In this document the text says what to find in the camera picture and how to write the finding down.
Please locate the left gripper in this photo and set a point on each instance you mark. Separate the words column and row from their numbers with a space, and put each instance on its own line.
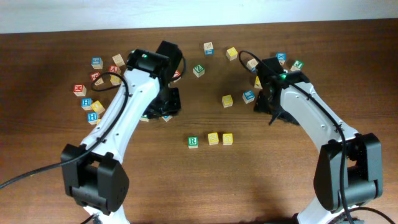
column 157, row 112

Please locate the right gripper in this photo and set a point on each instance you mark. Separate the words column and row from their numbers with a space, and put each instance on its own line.
column 262, row 105

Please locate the green R letter block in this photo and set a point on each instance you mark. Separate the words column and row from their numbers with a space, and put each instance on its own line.
column 192, row 142

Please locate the yellow S block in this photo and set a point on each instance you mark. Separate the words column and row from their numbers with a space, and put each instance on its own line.
column 227, row 139
column 213, row 138

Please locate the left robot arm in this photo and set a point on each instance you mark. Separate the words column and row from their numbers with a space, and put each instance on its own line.
column 92, row 172

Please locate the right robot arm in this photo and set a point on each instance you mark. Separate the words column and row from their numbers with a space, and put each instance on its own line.
column 349, row 167

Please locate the blue P letter block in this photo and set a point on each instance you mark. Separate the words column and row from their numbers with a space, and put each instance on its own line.
column 167, row 118

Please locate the green V letter block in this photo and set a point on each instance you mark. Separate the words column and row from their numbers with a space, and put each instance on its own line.
column 144, row 118

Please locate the red A block centre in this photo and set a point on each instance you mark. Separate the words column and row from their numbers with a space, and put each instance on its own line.
column 176, row 76

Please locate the red a block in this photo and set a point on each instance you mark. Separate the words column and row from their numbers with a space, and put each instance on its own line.
column 114, row 69
column 176, row 76

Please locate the blue E letter block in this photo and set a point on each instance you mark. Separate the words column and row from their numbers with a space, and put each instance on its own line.
column 248, row 96

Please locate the green Z letter block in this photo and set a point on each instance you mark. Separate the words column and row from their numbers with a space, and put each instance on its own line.
column 199, row 70

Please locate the yellow block centre right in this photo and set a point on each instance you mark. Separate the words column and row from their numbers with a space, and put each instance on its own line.
column 227, row 101

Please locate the green J letter block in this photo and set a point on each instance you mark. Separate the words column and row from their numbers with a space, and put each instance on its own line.
column 297, row 65

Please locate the wooden block right of top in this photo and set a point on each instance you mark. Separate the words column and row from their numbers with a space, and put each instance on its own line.
column 251, row 65

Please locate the blue X letter block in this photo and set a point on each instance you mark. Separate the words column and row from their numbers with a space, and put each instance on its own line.
column 282, row 57

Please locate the yellow block under A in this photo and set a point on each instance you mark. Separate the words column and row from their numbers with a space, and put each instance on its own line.
column 115, row 80

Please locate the red A block left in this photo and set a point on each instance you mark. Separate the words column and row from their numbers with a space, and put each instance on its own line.
column 114, row 69

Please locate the plain wooden block top left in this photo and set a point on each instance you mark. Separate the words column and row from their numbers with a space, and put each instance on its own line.
column 118, row 60

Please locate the wooden block blue side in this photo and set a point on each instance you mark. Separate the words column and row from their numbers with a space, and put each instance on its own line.
column 208, row 48

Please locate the yellow block beside H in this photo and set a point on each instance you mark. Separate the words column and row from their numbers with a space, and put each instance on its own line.
column 97, row 107

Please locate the yellow block top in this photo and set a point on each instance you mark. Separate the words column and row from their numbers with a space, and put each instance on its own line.
column 231, row 53

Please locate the blue H block lower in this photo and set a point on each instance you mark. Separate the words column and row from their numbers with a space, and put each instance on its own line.
column 92, row 118

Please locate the blue h block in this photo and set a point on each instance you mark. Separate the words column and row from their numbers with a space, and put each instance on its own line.
column 92, row 118
column 86, row 104

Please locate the red 6 block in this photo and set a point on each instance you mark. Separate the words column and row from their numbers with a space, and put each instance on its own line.
column 95, row 78

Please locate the blue S block top left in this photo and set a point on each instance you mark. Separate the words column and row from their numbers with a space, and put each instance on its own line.
column 97, row 63

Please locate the blue H block upper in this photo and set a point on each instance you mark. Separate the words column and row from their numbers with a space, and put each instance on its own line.
column 86, row 104

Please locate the red W letter block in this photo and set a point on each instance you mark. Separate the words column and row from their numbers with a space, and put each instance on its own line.
column 79, row 90

